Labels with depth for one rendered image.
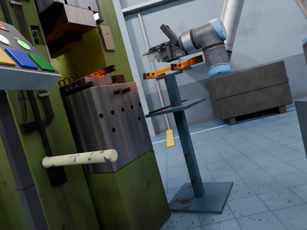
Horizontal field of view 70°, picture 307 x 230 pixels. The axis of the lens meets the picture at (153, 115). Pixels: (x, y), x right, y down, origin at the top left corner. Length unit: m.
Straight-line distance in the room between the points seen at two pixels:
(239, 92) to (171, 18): 2.23
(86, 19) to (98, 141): 0.68
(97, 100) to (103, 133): 0.17
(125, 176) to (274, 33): 4.77
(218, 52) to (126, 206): 0.87
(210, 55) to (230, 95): 3.01
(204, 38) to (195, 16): 4.23
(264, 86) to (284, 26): 1.90
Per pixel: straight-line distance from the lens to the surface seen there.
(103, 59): 1.60
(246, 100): 3.98
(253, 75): 4.01
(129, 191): 1.27
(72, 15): 1.34
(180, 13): 5.16
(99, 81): 1.28
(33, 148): 1.16
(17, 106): 1.16
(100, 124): 1.14
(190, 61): 1.51
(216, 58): 0.92
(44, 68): 0.87
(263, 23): 5.47
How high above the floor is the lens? 0.78
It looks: 4 degrees down
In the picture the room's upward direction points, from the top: 15 degrees counter-clockwise
